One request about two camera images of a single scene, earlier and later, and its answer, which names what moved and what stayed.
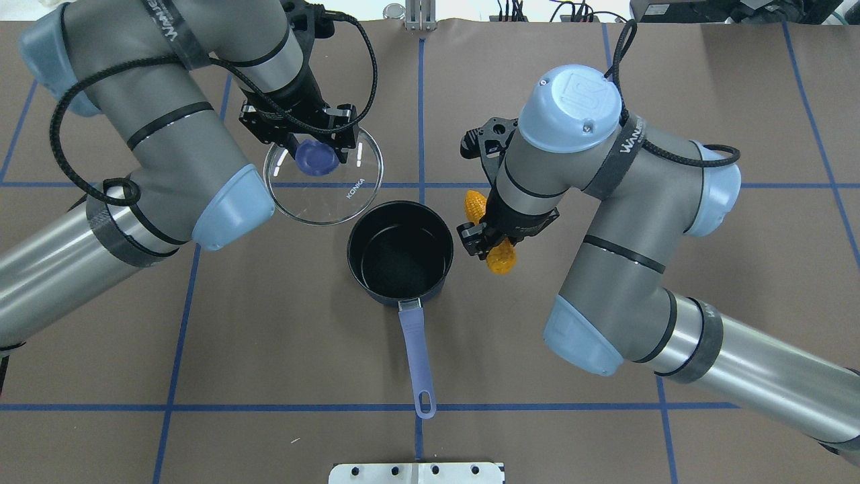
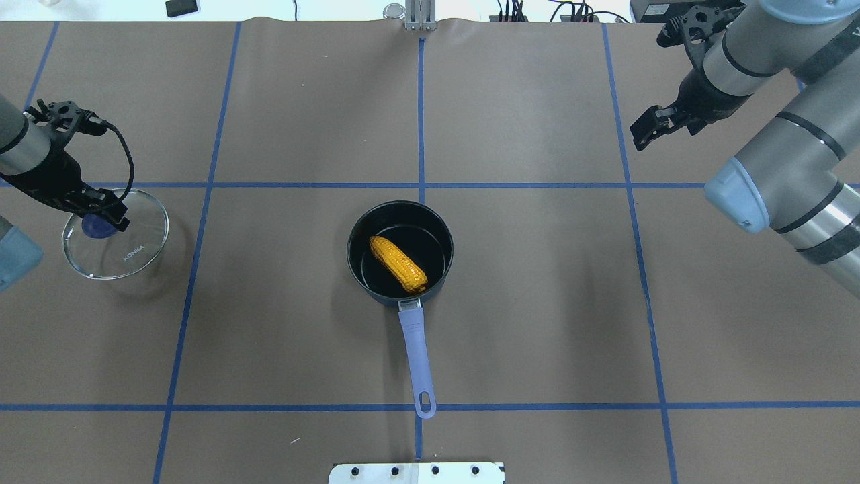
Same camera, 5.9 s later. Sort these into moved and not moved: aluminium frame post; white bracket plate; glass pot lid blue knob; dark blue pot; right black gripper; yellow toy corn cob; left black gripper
Moved: glass pot lid blue knob; left black gripper; right black gripper; yellow toy corn cob
Not moved: dark blue pot; white bracket plate; aluminium frame post
